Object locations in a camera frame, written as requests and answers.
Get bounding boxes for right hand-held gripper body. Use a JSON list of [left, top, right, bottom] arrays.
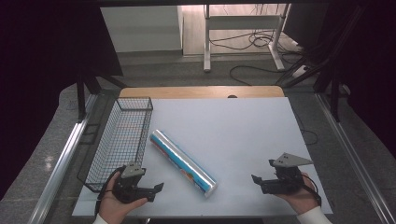
[[261, 152, 314, 196]]

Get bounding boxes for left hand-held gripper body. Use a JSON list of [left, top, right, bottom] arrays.
[[111, 161, 149, 204]]

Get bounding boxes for person's left hand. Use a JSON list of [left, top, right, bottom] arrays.
[[97, 171, 149, 224]]

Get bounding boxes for person's right hand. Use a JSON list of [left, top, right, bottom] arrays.
[[274, 172, 321, 216]]

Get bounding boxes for silver and blue foil roll box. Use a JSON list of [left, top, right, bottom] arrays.
[[148, 129, 219, 199]]

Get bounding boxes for white table mat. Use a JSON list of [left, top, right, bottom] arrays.
[[71, 96, 333, 217]]

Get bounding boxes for black metal stand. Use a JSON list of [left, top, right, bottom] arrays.
[[275, 6, 365, 123], [75, 69, 127, 123]]

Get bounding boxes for wooden table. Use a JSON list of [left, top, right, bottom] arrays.
[[119, 85, 286, 100]]

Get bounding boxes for white power strip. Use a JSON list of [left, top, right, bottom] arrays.
[[291, 64, 310, 79]]

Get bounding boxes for white cabinet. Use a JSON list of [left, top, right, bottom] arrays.
[[100, 5, 184, 54]]

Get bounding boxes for left hand-held gripper cable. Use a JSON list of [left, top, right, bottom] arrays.
[[93, 165, 127, 217]]

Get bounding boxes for hand-held gripper cable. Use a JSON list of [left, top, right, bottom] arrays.
[[93, 165, 127, 217], [299, 173, 322, 207]]

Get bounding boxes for right hand-held gripper cable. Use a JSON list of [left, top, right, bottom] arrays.
[[299, 173, 322, 207]]

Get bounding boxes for black wire basket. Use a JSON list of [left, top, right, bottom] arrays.
[[77, 96, 154, 194]]

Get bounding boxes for thin black cable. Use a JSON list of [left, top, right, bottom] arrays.
[[293, 111, 319, 147]]

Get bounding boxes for aluminium rail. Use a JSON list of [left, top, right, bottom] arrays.
[[315, 92, 396, 224], [27, 92, 98, 224]]

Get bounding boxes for black floor cables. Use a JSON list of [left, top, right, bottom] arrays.
[[207, 29, 302, 87]]

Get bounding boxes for white desk frame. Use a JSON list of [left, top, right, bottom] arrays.
[[203, 3, 292, 74]]

